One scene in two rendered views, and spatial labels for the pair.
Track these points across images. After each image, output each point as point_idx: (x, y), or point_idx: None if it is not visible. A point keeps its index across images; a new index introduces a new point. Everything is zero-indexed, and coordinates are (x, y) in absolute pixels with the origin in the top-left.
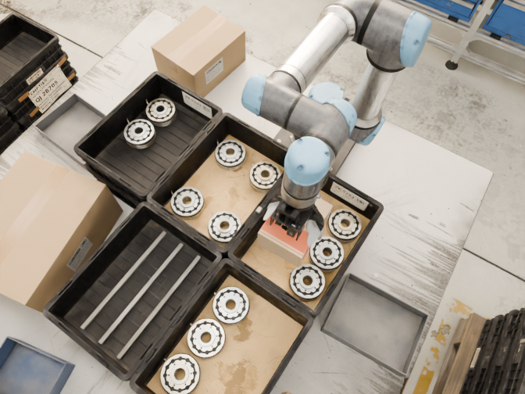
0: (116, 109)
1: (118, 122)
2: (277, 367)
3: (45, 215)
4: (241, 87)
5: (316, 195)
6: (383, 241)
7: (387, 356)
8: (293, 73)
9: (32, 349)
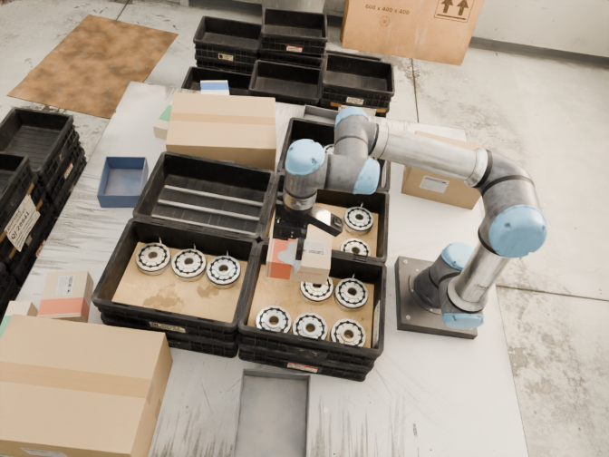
0: None
1: (333, 136)
2: None
3: (233, 127)
4: (441, 217)
5: (294, 199)
6: (365, 404)
7: (245, 451)
8: (381, 131)
9: (142, 173)
